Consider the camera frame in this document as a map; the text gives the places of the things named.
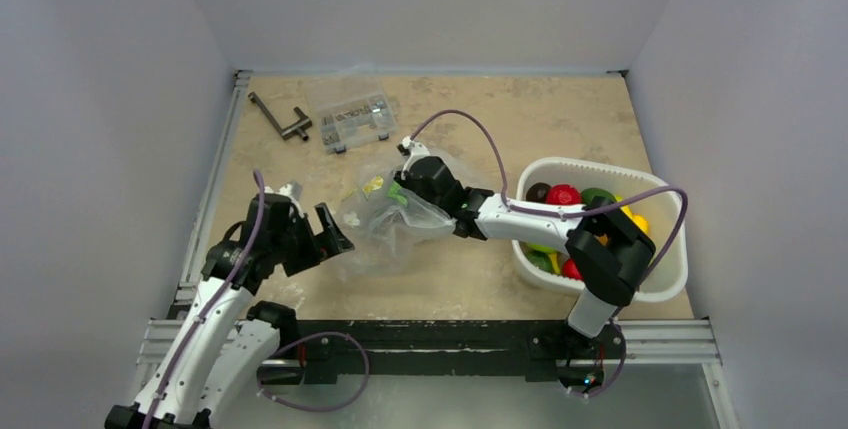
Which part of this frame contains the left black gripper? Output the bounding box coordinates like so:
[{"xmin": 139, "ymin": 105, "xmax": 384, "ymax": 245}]
[{"xmin": 270, "ymin": 202, "xmax": 351, "ymax": 275}]

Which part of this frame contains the clear plastic bag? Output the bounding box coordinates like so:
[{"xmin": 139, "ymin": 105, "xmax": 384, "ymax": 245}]
[{"xmin": 329, "ymin": 152, "xmax": 453, "ymax": 281}]

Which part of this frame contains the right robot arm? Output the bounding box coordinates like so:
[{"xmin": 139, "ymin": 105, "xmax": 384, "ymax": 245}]
[{"xmin": 394, "ymin": 155, "xmax": 656, "ymax": 356}]

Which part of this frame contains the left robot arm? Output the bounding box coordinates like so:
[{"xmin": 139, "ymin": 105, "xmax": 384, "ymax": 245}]
[{"xmin": 104, "ymin": 185, "xmax": 354, "ymax": 428}]

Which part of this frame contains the dark red fake fruit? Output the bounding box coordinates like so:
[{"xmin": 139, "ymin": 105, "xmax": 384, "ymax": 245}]
[{"xmin": 525, "ymin": 182, "xmax": 552, "ymax": 204}]

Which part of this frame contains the dark green fake avocado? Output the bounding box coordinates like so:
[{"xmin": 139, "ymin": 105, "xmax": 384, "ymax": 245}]
[{"xmin": 580, "ymin": 187, "xmax": 617, "ymax": 204}]

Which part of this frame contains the yellow fake lemon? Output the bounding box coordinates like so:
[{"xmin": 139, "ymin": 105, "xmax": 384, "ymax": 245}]
[{"xmin": 632, "ymin": 214, "xmax": 651, "ymax": 235}]

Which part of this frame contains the clear plastic screw box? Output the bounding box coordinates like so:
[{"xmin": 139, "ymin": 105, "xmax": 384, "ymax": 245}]
[{"xmin": 304, "ymin": 73, "xmax": 397, "ymax": 154}]

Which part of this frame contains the black metal T-wrench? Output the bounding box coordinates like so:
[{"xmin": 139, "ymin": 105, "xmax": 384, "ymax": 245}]
[{"xmin": 247, "ymin": 91, "xmax": 313, "ymax": 142}]

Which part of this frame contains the red apple in basket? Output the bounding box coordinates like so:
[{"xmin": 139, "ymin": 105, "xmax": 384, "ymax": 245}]
[{"xmin": 560, "ymin": 258, "xmax": 582, "ymax": 281}]

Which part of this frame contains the white plastic basket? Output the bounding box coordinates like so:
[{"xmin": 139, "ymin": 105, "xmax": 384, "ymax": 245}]
[{"xmin": 512, "ymin": 157, "xmax": 688, "ymax": 303}]

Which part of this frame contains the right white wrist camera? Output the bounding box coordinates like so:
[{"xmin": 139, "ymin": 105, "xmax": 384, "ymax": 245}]
[{"xmin": 397, "ymin": 136, "xmax": 431, "ymax": 179}]

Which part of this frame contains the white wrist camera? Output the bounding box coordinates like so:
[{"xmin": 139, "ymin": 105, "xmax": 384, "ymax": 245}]
[
  {"xmin": 265, "ymin": 180, "xmax": 305, "ymax": 217},
  {"xmin": 397, "ymin": 136, "xmax": 431, "ymax": 179}
]

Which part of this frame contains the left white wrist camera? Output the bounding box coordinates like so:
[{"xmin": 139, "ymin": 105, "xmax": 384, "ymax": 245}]
[{"xmin": 265, "ymin": 180, "xmax": 305, "ymax": 217}]

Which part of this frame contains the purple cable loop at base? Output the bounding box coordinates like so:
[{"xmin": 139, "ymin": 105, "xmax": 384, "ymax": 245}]
[{"xmin": 255, "ymin": 331, "xmax": 371, "ymax": 414}]

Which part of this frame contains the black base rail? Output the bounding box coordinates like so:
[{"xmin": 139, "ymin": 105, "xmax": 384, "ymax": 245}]
[{"xmin": 257, "ymin": 320, "xmax": 626, "ymax": 392}]

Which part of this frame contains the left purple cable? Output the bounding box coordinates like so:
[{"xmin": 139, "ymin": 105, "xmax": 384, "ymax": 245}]
[{"xmin": 140, "ymin": 168, "xmax": 268, "ymax": 429}]

